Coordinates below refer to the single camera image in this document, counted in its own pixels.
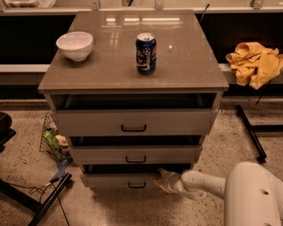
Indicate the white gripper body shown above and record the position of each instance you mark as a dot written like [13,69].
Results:
[174,182]

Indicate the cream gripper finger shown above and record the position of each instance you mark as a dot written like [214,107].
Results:
[160,185]
[163,173]

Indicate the grey drawer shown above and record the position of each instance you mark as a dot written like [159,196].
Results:
[147,122]
[127,180]
[113,155]

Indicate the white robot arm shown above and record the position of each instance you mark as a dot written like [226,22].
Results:
[252,195]

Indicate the black stand leg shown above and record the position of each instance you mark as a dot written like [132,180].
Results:
[254,129]

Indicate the blue soda can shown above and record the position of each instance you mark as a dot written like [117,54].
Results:
[146,53]

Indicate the yellow crumpled cloth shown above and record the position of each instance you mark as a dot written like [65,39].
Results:
[255,65]

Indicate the white ceramic bowl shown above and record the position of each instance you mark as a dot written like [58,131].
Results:
[75,45]

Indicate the black chair base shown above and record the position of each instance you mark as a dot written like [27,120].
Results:
[24,165]

